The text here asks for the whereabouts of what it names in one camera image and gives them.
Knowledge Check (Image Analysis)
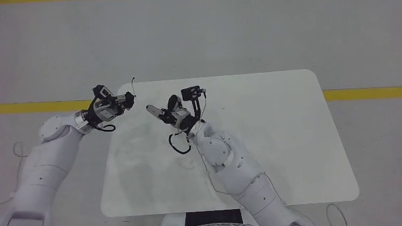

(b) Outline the robot body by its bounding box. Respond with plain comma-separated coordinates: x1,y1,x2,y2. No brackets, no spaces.
161,208,253,226

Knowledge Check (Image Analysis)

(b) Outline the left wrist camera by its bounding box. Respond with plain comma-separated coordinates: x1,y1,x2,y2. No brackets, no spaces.
92,84,114,105

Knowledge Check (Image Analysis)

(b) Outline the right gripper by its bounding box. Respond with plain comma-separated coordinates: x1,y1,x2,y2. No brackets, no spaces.
145,94,197,134

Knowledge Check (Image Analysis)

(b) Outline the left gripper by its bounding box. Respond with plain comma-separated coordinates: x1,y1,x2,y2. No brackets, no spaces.
74,91,137,136

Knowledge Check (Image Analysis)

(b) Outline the black cable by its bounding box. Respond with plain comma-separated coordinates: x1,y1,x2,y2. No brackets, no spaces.
168,131,193,156
91,121,117,133

